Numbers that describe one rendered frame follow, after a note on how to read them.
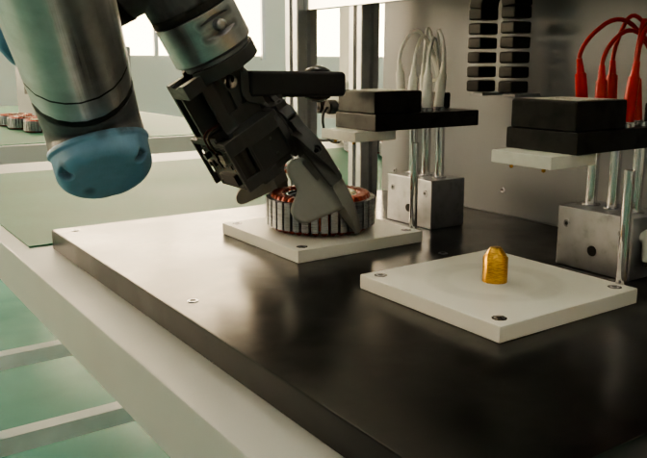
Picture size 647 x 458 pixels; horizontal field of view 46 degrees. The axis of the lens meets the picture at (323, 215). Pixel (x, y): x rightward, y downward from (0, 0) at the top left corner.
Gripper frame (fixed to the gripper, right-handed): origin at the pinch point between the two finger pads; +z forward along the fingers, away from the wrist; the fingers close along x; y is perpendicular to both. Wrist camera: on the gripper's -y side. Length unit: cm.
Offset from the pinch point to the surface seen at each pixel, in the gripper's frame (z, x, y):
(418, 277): -1.3, 20.1, 4.6
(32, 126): 7, -164, -8
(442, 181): 4.1, 3.7, -12.8
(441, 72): -5.3, 1.7, -19.8
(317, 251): -1.6, 7.5, 5.8
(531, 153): -6.4, 24.9, -6.4
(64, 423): 49, -90, 34
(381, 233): 2.4, 6.1, -1.9
